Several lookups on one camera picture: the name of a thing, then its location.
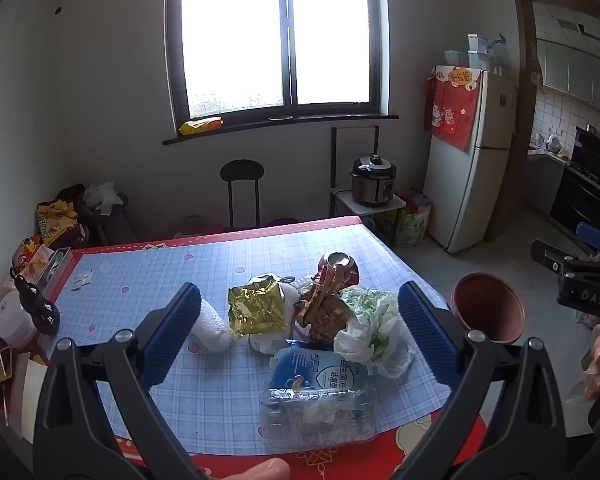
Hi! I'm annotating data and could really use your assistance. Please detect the black kitchen stove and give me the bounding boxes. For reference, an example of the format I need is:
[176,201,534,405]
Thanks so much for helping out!
[550,127,600,237]

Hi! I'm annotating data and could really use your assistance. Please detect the white and green plastic bag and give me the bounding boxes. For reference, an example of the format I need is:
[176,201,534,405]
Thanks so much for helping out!
[333,287,416,379]

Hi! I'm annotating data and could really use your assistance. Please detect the small white side table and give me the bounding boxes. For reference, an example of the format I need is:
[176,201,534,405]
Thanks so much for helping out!
[334,189,407,248]

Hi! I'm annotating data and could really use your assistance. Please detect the red snack box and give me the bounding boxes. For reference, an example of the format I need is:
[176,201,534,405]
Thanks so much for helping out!
[12,235,74,297]

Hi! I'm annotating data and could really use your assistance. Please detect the white sponge roll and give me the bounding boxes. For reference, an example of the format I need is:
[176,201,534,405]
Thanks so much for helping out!
[189,297,233,353]

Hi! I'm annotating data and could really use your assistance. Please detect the red printed cloth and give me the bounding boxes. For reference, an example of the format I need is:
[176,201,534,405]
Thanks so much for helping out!
[424,66,482,152]

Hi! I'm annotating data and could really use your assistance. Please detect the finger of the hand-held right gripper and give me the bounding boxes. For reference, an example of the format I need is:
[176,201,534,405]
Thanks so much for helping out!
[575,222,600,257]
[530,238,581,277]

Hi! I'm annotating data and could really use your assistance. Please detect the silver rice cooker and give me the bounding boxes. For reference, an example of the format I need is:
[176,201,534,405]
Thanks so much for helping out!
[350,154,399,208]

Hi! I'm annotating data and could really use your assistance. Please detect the yellow snack bags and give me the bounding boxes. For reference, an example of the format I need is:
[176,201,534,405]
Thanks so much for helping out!
[36,200,82,249]

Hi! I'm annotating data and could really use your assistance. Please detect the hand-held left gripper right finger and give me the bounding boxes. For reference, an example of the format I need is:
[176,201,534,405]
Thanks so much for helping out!
[390,281,568,480]

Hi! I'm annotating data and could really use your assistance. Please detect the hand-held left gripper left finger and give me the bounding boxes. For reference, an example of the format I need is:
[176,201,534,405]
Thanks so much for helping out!
[32,282,203,480]

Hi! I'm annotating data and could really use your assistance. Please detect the yellow bag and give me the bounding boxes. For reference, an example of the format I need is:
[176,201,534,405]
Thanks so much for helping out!
[179,116,224,136]

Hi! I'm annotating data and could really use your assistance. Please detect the pale wall cabinets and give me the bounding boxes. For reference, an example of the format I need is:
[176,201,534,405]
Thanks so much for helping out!
[535,37,600,109]

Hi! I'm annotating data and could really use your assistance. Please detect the brown snack wrapper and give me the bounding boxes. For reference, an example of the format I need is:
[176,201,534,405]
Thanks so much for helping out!
[292,277,353,343]

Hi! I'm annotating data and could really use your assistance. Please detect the person's left hand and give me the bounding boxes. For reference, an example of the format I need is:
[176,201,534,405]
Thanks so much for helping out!
[237,457,292,480]

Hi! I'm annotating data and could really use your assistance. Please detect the clear plastic bag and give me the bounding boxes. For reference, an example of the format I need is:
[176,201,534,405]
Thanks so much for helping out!
[487,34,511,77]

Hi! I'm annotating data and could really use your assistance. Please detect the clear plastic box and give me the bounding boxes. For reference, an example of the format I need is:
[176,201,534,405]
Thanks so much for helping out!
[259,384,381,454]

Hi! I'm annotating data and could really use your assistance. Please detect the brown door frame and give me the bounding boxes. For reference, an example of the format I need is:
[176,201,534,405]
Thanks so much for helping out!
[484,0,600,243]

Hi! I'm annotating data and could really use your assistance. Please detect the green printed carton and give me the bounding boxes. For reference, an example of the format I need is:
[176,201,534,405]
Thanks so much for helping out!
[397,192,433,248]

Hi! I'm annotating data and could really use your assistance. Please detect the crushed red soda can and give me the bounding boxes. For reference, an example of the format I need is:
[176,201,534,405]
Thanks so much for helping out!
[318,252,360,291]

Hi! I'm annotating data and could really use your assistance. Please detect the black metal rack frame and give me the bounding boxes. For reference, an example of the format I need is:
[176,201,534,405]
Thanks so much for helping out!
[330,125,381,213]

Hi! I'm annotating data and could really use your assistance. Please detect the white crumpled plastic bag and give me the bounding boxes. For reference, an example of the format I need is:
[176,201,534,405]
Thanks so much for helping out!
[82,181,126,212]

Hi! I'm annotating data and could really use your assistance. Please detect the red-brown round bin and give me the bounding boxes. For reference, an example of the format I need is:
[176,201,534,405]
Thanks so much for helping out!
[451,272,527,346]

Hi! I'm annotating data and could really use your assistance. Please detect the white round container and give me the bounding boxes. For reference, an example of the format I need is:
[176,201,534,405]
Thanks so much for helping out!
[0,290,38,349]

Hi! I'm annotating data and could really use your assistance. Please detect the white paper card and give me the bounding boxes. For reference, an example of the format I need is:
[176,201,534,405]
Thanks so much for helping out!
[10,352,49,442]

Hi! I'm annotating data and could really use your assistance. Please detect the dark framed window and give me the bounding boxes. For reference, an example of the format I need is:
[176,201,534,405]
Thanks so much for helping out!
[161,0,400,147]

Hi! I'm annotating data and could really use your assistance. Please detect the white refrigerator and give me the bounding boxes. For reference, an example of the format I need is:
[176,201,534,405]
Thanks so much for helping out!
[422,65,516,255]

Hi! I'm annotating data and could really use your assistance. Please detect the blue and white pouch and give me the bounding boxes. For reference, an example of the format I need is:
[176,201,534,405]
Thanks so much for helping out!
[269,344,373,397]

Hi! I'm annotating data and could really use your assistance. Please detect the clear stacked food container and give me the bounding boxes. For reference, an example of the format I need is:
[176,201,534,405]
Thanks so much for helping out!
[467,34,491,71]

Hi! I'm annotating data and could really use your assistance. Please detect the black round-back chair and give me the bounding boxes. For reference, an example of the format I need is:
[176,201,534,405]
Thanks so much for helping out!
[220,159,266,232]

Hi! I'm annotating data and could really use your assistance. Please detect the gold foil snack bag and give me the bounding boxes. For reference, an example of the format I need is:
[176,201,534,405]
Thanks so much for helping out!
[228,277,290,340]

